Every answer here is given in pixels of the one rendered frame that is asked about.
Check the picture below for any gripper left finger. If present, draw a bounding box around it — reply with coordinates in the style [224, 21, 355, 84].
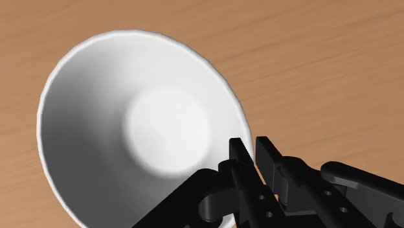
[131, 137, 286, 228]

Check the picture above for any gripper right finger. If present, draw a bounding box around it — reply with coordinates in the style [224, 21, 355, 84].
[254, 135, 404, 228]

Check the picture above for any white bowl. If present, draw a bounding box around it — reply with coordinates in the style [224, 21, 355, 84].
[36, 29, 255, 228]

